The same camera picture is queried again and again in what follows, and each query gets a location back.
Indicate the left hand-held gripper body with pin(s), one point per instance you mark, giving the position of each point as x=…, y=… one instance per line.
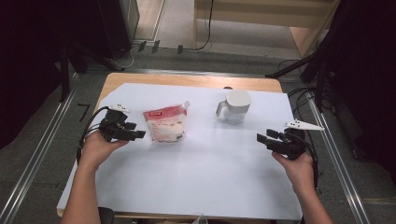
x=113, y=123

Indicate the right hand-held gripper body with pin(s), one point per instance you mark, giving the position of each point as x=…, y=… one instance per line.
x=291, y=146

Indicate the red and white spouted pouch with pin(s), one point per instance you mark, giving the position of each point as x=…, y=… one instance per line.
x=166, y=124

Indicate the clear jar with white lid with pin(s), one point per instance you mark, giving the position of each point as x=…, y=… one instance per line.
x=238, y=101

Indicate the person's right hand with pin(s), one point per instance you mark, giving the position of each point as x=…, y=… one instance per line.
x=295, y=169

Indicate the person's left hand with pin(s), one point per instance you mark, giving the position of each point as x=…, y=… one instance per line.
x=95, y=149

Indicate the angled black tape mark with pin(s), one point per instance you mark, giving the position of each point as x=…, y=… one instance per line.
x=84, y=109

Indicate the black metal stand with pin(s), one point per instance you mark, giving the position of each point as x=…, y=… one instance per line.
x=289, y=67
x=64, y=77

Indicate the white paper sheet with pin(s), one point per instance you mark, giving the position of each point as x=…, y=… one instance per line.
x=202, y=174

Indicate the black tape strip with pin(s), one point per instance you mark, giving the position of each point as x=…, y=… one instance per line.
x=156, y=46
x=142, y=46
x=180, y=49

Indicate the dark rounded object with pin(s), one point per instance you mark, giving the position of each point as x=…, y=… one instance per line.
x=106, y=215

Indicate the dark cabinet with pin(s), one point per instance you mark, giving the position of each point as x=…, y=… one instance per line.
x=118, y=25

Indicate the black curtain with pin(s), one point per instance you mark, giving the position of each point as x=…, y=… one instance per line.
x=367, y=77
x=25, y=62

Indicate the light wooden furniture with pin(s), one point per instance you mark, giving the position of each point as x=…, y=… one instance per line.
x=264, y=12

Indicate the metal floor rail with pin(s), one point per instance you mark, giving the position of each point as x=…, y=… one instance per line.
x=37, y=155
x=337, y=158

